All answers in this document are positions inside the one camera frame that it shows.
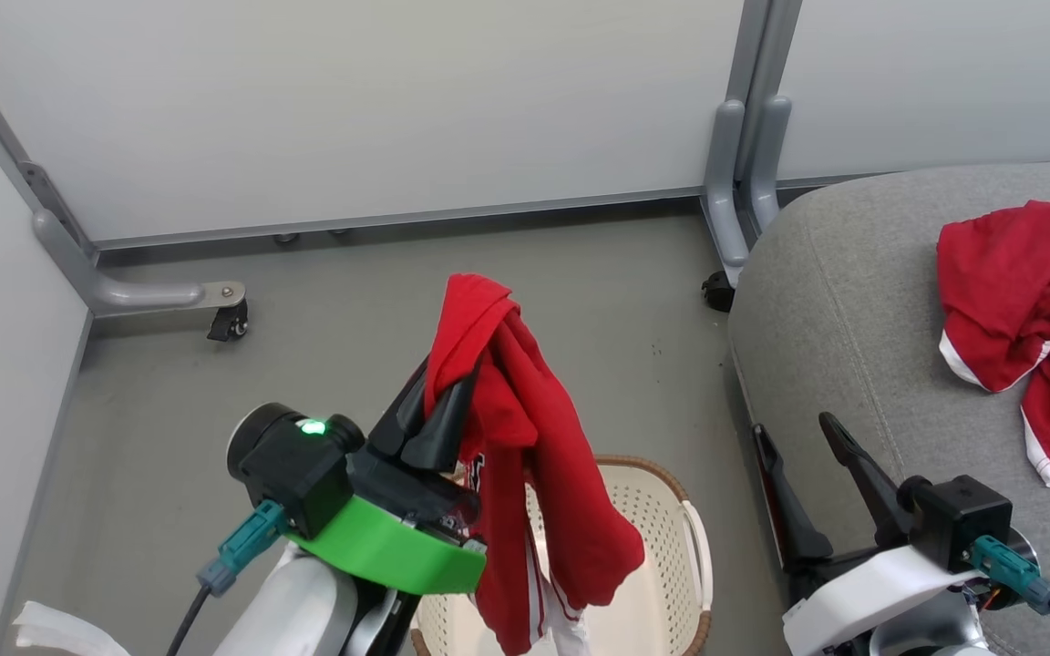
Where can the beige perforated laundry basket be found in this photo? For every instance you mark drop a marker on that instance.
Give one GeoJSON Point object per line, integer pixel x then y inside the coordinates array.
{"type": "Point", "coordinates": [662, 547]}

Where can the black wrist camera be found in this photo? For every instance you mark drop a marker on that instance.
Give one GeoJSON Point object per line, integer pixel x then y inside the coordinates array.
{"type": "Point", "coordinates": [293, 469]}
{"type": "Point", "coordinates": [962, 519]}

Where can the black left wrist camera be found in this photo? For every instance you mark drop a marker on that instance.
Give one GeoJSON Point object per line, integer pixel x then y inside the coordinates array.
{"type": "Point", "coordinates": [293, 469]}

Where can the black caster wheel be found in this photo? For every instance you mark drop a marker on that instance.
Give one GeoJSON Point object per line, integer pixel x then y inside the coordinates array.
{"type": "Point", "coordinates": [230, 322]}
{"type": "Point", "coordinates": [718, 293]}

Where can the grey fabric sofa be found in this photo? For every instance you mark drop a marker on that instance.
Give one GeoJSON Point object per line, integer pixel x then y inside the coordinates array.
{"type": "Point", "coordinates": [853, 319]}

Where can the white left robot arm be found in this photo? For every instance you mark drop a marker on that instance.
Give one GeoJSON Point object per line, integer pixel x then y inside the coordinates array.
{"type": "Point", "coordinates": [297, 606]}

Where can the grey curved partition foot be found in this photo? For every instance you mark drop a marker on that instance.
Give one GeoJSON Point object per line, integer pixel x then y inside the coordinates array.
{"type": "Point", "coordinates": [766, 155]}

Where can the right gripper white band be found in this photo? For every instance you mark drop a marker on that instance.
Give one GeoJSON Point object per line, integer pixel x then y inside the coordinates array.
{"type": "Point", "coordinates": [853, 592]}

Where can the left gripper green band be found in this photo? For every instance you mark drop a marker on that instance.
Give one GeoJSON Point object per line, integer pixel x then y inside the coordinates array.
{"type": "Point", "coordinates": [388, 547]}

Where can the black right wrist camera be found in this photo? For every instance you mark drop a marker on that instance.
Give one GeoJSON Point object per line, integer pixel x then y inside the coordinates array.
{"type": "Point", "coordinates": [962, 519]}

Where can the grey metal partition post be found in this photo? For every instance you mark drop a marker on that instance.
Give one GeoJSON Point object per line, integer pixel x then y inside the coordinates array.
{"type": "Point", "coordinates": [762, 55]}
{"type": "Point", "coordinates": [5, 146]}

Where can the white crumpled strip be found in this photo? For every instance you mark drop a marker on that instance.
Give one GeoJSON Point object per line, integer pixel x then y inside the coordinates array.
{"type": "Point", "coordinates": [60, 633]}

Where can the red garment with white stripes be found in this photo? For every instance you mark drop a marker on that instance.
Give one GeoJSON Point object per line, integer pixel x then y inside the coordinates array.
{"type": "Point", "coordinates": [534, 437]}

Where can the red shirt with white trim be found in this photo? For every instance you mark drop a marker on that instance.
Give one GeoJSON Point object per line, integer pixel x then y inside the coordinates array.
{"type": "Point", "coordinates": [1017, 292]}

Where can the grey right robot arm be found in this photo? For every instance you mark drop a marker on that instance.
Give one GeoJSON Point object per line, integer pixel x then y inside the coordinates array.
{"type": "Point", "coordinates": [935, 633]}

